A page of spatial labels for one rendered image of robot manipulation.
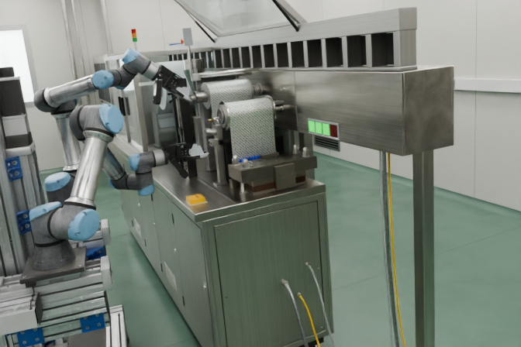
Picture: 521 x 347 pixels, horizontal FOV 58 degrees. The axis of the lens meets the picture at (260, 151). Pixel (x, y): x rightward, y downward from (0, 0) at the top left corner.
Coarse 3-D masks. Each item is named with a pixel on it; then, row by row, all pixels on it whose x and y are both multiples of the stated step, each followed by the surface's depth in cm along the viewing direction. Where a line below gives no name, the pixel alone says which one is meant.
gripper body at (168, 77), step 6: (162, 66) 216; (162, 72) 217; (168, 72) 218; (156, 78) 215; (162, 78) 217; (168, 78) 218; (174, 78) 218; (180, 78) 219; (162, 84) 218; (168, 84) 217; (174, 84) 219; (168, 90) 220
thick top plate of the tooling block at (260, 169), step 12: (276, 156) 234; (288, 156) 232; (300, 156) 230; (312, 156) 228; (228, 168) 227; (240, 168) 217; (252, 168) 215; (264, 168) 218; (300, 168) 226; (312, 168) 229; (240, 180) 215; (252, 180) 216
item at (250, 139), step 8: (272, 120) 238; (232, 128) 229; (240, 128) 231; (248, 128) 233; (256, 128) 234; (264, 128) 236; (272, 128) 238; (232, 136) 230; (240, 136) 232; (248, 136) 233; (256, 136) 235; (264, 136) 237; (272, 136) 239; (232, 144) 230; (240, 144) 232; (248, 144) 234; (256, 144) 236; (264, 144) 238; (272, 144) 240; (240, 152) 233; (248, 152) 235; (256, 152) 237; (264, 152) 239; (272, 152) 241
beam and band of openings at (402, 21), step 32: (256, 32) 259; (288, 32) 227; (320, 32) 203; (352, 32) 183; (384, 32) 167; (224, 64) 311; (256, 64) 272; (288, 64) 247; (320, 64) 220; (352, 64) 191; (384, 64) 179
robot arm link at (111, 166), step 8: (72, 112) 188; (72, 120) 187; (72, 128) 190; (80, 136) 193; (104, 160) 205; (112, 160) 208; (104, 168) 208; (112, 168) 209; (120, 168) 213; (112, 176) 212; (120, 176) 213; (128, 176) 215; (112, 184) 218; (120, 184) 216
